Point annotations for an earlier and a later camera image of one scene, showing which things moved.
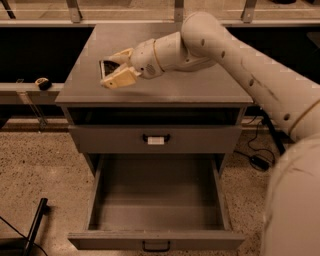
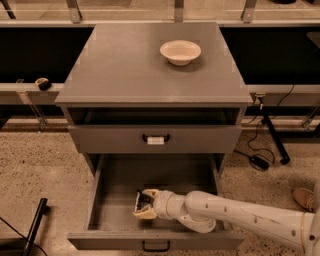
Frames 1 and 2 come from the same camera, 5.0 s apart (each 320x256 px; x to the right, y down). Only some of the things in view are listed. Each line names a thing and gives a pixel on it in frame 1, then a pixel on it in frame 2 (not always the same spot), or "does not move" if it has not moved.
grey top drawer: x=155 y=139 does not move
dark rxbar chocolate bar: x=106 y=67 -> x=142 y=200
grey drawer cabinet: x=193 y=112 does not move
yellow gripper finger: x=122 y=56 -> x=151 y=192
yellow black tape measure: x=43 y=83 does not move
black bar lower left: x=35 y=227 does not move
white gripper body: x=144 y=60 -> x=162 y=203
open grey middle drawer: x=158 y=203 does not move
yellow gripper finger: x=125 y=75 -> x=146 y=213
